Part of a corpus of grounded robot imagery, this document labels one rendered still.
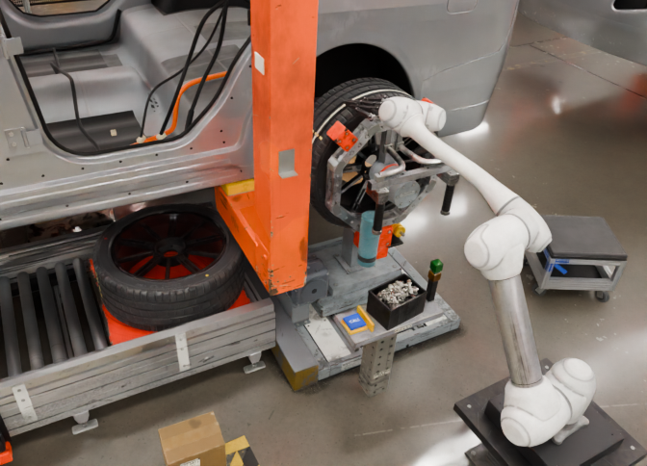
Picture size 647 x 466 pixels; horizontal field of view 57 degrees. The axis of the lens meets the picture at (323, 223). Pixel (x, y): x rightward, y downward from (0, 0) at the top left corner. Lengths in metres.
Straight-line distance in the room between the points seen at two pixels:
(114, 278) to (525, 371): 1.63
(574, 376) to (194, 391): 1.57
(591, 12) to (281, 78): 3.13
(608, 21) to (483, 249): 3.01
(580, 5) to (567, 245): 2.03
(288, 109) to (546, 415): 1.29
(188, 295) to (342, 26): 1.28
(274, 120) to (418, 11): 1.05
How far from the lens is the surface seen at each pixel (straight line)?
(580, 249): 3.33
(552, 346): 3.24
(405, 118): 2.08
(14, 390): 2.51
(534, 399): 2.10
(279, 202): 2.16
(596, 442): 2.46
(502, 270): 1.93
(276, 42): 1.88
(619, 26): 4.63
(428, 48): 2.89
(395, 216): 2.75
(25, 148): 2.44
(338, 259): 3.06
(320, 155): 2.45
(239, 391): 2.78
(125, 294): 2.58
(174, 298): 2.53
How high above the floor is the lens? 2.20
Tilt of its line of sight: 36 degrees down
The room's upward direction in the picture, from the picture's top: 4 degrees clockwise
